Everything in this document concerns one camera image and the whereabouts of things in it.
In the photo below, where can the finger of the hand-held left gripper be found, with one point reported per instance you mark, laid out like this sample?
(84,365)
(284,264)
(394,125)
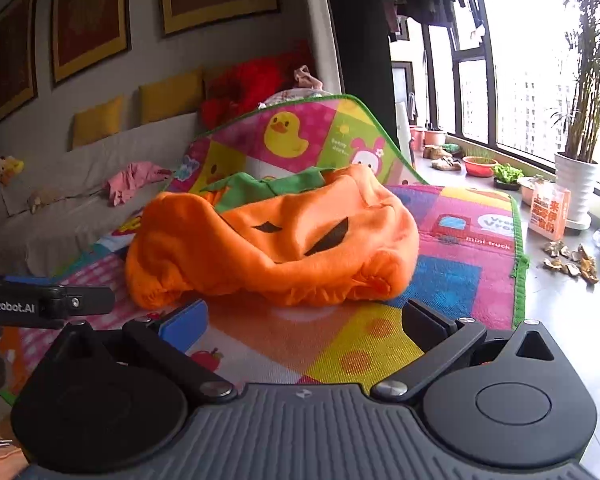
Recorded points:
(87,301)

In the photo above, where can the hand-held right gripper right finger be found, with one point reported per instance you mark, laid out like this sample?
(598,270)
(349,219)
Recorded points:
(430,331)

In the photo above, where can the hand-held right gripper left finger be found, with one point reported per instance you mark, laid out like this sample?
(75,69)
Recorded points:
(182,321)

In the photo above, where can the orange pumpkin costume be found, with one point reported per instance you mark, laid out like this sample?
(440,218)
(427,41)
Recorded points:
(290,260)

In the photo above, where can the colourful cartoon play mat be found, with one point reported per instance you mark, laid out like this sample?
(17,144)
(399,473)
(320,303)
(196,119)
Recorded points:
(460,270)

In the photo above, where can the beige sofa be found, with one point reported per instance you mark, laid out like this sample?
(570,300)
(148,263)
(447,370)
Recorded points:
(55,230)

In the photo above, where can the small beige toy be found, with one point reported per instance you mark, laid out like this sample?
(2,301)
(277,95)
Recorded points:
(40,202)

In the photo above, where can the pink garment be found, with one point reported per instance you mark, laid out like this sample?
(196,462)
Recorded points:
(130,180)

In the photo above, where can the small yellow plush toy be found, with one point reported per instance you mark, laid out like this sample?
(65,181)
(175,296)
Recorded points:
(6,169)

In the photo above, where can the pile of dried peels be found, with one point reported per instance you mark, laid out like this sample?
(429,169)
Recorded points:
(572,262)

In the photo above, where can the beige sandal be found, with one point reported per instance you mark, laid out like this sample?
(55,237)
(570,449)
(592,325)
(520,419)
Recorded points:
(437,152)
(446,164)

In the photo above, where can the orange printed box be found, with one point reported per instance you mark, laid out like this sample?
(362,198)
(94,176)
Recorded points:
(549,212)

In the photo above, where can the red plastic basin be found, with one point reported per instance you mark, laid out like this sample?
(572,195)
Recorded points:
(480,166)

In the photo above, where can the small white planter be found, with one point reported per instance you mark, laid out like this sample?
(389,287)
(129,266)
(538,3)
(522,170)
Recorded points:
(530,190)

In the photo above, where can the green leafy plant tray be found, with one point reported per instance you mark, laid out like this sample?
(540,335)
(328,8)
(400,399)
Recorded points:
(508,175)

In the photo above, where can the white ribbed plant pot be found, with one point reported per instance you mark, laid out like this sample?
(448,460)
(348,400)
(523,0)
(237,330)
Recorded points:
(575,187)

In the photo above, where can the red garment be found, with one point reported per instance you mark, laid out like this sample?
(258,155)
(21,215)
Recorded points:
(250,85)

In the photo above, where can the white floral cloth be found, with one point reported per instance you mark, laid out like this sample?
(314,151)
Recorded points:
(290,97)

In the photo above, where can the pale pink cloth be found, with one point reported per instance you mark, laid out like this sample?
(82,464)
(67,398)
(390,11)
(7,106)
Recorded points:
(307,77)

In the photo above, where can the tall palm plant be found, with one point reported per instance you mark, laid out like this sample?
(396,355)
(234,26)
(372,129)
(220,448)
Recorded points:
(590,85)

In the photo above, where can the dark curtain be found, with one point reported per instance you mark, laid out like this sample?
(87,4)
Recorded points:
(360,35)

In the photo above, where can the black window frame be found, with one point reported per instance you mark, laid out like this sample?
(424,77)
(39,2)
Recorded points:
(525,152)

